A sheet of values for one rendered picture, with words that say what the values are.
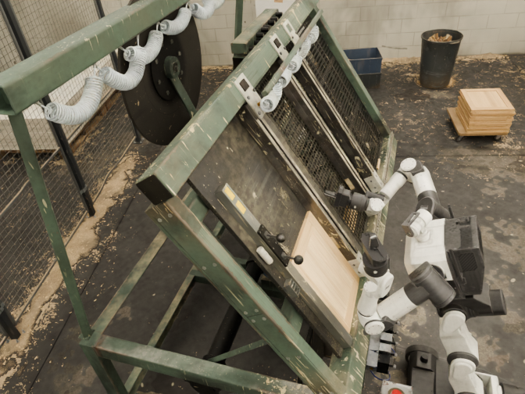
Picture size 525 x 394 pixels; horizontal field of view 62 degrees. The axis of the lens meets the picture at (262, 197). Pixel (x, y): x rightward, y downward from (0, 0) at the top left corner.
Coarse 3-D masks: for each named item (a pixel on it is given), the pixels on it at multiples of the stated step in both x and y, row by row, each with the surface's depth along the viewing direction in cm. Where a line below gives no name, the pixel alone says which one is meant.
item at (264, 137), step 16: (240, 80) 182; (256, 96) 188; (240, 112) 188; (256, 112) 184; (256, 128) 191; (272, 144) 193; (272, 160) 199; (288, 160) 201; (288, 176) 202; (304, 176) 206; (304, 192) 205; (320, 208) 208; (320, 224) 214; (336, 224) 216; (336, 240) 217; (352, 256) 221
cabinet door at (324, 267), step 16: (304, 224) 203; (304, 240) 198; (320, 240) 210; (304, 256) 194; (320, 256) 205; (336, 256) 216; (304, 272) 190; (320, 272) 201; (336, 272) 212; (352, 272) 224; (320, 288) 196; (336, 288) 207; (352, 288) 219; (336, 304) 202; (352, 304) 214
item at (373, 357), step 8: (384, 296) 233; (392, 328) 218; (376, 336) 218; (384, 336) 214; (392, 336) 215; (368, 344) 207; (376, 344) 214; (384, 344) 211; (368, 352) 211; (376, 352) 211; (384, 352) 209; (368, 360) 208; (376, 360) 207; (384, 360) 204; (368, 368) 207; (376, 368) 206; (384, 368) 206; (376, 376) 212
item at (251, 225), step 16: (224, 192) 162; (240, 224) 169; (256, 224) 171; (256, 240) 172; (272, 256) 175; (288, 272) 178; (304, 288) 182; (320, 304) 188; (320, 320) 191; (336, 320) 194; (336, 336) 194
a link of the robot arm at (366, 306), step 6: (360, 300) 174; (366, 300) 170; (372, 300) 169; (360, 306) 174; (366, 306) 172; (372, 306) 171; (360, 312) 175; (366, 312) 173; (372, 312) 173; (360, 318) 177; (366, 318) 175; (372, 318) 175; (378, 318) 175
